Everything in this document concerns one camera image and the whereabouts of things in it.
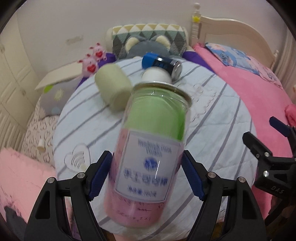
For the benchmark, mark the triangle patterned pillow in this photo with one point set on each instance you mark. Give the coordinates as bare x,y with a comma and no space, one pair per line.
176,35

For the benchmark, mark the cream wardrobe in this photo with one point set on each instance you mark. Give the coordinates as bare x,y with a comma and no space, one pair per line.
18,83

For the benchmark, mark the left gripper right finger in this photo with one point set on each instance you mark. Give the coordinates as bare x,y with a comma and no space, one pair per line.
242,220

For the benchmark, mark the heart patterned sheet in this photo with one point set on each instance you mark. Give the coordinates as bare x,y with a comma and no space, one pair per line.
38,141

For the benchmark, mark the clear jar green pink paper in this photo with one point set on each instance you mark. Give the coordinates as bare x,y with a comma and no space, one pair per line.
148,154

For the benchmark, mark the blue cartoon pillow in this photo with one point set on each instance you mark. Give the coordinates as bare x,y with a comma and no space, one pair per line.
239,59

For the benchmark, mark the pale green cup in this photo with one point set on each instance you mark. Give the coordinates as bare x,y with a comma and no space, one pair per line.
114,86

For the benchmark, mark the grey plush bear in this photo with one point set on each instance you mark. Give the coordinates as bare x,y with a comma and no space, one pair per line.
138,46

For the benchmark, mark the yellow star sticker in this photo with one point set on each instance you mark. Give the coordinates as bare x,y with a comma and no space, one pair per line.
196,19

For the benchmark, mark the cream bedside board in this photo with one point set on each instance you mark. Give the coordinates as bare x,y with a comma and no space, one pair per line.
64,73

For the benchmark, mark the cream wooden headboard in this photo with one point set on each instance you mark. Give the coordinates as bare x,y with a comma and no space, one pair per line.
232,33

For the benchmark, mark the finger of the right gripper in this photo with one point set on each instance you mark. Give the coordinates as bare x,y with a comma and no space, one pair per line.
263,154
286,130

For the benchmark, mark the grey polka dot pillow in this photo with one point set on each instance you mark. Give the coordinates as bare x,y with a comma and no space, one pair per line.
55,96

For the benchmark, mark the white striped quilt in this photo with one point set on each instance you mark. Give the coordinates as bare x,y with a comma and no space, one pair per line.
87,127

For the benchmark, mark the blue metal tin can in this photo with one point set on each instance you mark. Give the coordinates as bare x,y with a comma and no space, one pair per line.
173,67

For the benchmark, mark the pink plush pig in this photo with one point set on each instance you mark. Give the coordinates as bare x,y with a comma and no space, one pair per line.
89,65
98,52

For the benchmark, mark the pink fleece blanket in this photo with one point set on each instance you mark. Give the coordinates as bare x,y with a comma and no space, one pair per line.
245,102

